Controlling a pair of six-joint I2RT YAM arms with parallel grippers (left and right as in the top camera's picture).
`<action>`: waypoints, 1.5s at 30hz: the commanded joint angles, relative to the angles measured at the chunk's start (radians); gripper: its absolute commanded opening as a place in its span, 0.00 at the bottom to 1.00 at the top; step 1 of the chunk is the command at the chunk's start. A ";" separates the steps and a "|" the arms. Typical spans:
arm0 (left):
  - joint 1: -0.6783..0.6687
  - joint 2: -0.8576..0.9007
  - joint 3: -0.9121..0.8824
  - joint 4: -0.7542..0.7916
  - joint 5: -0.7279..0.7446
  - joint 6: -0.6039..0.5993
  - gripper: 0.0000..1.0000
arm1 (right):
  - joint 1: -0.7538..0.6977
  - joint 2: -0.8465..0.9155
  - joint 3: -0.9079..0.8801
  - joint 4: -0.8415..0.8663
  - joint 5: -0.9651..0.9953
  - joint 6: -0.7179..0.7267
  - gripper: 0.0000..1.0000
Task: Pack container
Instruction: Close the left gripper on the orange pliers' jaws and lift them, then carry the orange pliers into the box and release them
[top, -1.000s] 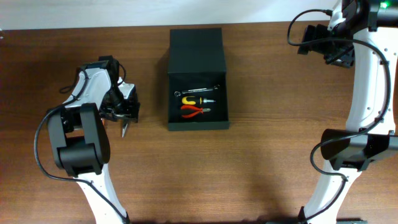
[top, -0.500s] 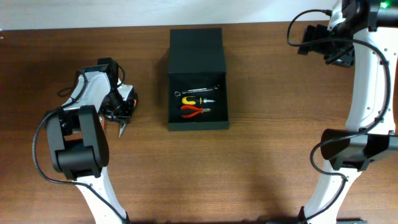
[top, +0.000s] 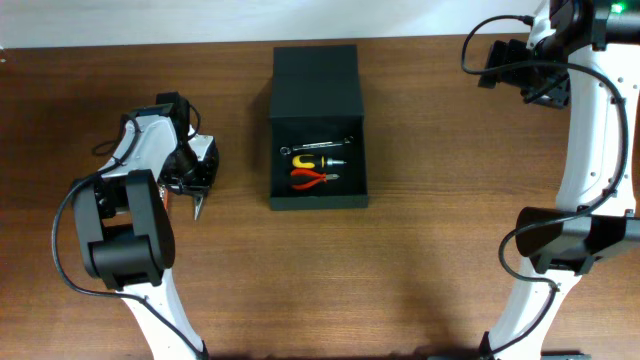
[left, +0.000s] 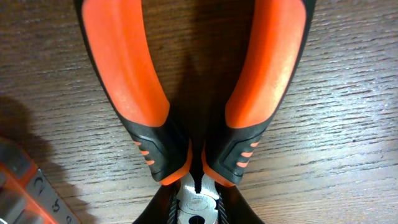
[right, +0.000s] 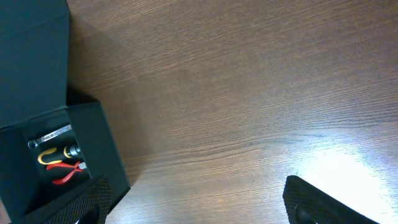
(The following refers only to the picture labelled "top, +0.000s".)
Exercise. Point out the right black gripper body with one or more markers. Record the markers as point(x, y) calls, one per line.
point(546, 85)

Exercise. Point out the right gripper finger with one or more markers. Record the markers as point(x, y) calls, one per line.
point(496, 57)
point(517, 52)

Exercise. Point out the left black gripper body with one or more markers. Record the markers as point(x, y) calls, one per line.
point(189, 175)

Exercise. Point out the orange black needle-nose pliers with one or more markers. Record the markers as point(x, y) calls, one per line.
point(198, 201)

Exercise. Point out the silver combination wrench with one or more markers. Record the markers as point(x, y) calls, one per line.
point(288, 150)

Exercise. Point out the yellow black screwdriver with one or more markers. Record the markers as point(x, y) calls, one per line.
point(312, 161)

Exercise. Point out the small red cutting pliers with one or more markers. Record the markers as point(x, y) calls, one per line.
point(305, 179)

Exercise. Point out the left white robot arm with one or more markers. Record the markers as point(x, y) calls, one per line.
point(124, 232)

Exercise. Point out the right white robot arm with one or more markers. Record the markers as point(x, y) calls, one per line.
point(581, 55)

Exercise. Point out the black open box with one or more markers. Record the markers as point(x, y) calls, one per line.
point(316, 97)

